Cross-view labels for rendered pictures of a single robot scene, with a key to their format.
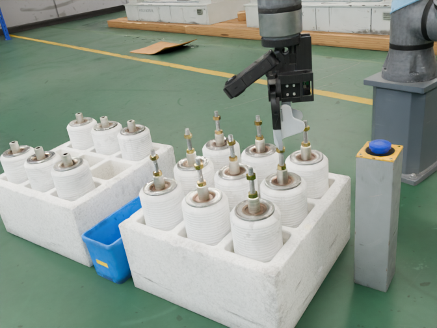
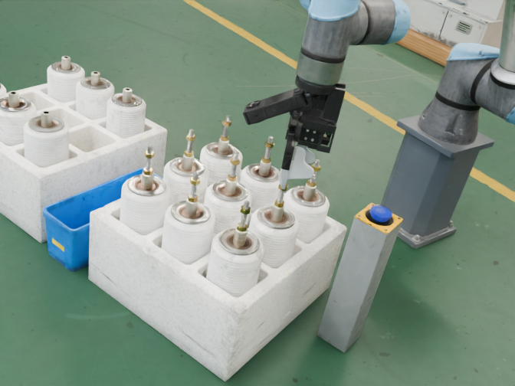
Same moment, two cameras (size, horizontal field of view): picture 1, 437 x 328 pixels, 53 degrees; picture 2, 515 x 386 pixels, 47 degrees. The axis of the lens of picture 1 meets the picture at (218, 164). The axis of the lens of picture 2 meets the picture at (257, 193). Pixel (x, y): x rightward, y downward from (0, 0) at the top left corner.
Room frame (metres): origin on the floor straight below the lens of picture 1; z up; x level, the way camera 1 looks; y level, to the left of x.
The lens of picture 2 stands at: (-0.16, 0.03, 0.89)
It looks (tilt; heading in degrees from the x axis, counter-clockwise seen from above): 32 degrees down; 353
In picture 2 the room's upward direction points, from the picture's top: 12 degrees clockwise
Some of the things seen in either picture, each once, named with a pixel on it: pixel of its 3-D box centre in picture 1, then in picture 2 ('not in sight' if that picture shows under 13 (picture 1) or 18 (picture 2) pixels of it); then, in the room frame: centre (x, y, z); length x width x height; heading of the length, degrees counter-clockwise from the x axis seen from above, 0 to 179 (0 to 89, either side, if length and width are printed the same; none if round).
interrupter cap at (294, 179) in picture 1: (282, 181); (276, 217); (0.79, -0.13, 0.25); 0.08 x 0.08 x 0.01
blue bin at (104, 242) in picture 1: (142, 229); (110, 217); (0.98, 0.22, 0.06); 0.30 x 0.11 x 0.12; 141
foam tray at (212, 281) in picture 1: (242, 232); (218, 253); (0.86, -0.03, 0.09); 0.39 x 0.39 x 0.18; 52
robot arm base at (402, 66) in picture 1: (410, 58); (452, 112); (1.22, -0.59, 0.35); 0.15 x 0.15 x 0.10
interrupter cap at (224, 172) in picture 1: (235, 172); (229, 191); (0.86, -0.03, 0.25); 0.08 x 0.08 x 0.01
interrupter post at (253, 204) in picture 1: (253, 204); (240, 236); (0.69, -0.06, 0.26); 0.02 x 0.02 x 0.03
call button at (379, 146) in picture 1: (380, 148); (380, 214); (0.74, -0.31, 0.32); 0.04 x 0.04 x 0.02
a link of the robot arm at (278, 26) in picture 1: (280, 23); (319, 67); (0.79, -0.14, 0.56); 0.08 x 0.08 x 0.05
